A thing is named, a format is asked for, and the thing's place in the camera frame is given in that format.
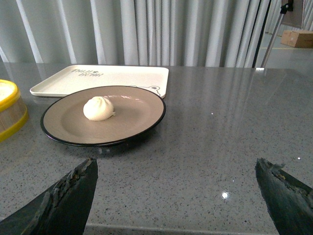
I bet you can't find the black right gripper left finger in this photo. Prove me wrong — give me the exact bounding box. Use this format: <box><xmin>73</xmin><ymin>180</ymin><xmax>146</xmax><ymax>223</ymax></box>
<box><xmin>0</xmin><ymin>158</ymin><xmax>98</xmax><ymax>235</ymax></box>

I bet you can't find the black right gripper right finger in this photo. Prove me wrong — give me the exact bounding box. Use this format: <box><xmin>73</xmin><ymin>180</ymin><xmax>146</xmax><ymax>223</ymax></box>
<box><xmin>255</xmin><ymin>158</ymin><xmax>313</xmax><ymax>235</ymax></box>

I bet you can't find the brown plate with black rim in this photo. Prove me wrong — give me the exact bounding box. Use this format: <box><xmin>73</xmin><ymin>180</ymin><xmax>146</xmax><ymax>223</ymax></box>
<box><xmin>41</xmin><ymin>86</ymin><xmax>166</xmax><ymax>146</ymax></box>

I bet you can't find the white steamed bun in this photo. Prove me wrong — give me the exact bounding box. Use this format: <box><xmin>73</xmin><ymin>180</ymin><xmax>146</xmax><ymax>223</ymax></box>
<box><xmin>83</xmin><ymin>96</ymin><xmax>115</xmax><ymax>121</ymax></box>

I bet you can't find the cream rectangular serving tray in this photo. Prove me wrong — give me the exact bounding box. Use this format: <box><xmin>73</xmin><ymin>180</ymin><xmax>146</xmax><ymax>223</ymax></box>
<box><xmin>30</xmin><ymin>65</ymin><xmax>169</xmax><ymax>98</ymax></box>

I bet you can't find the yellow rimmed wooden steamer basket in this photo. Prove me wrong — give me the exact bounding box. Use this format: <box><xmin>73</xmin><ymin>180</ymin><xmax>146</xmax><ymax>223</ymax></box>
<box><xmin>0</xmin><ymin>79</ymin><xmax>28</xmax><ymax>142</ymax></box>

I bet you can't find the brown cardboard box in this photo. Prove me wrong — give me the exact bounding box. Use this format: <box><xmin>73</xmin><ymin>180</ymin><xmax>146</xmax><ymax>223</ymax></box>
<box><xmin>281</xmin><ymin>30</ymin><xmax>313</xmax><ymax>48</ymax></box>

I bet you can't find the black vertical pole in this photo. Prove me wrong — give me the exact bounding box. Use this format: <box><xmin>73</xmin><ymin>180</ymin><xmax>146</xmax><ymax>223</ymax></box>
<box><xmin>252</xmin><ymin>0</ymin><xmax>271</xmax><ymax>68</ymax></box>

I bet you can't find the metal tripod stand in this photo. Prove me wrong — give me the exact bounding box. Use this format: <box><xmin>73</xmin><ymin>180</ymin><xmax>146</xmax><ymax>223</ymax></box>
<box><xmin>260</xmin><ymin>0</ymin><xmax>294</xmax><ymax>69</ymax></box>

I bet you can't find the grey pleated curtain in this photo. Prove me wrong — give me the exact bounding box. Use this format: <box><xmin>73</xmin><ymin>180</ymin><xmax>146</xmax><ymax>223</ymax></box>
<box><xmin>0</xmin><ymin>0</ymin><xmax>281</xmax><ymax>68</ymax></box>

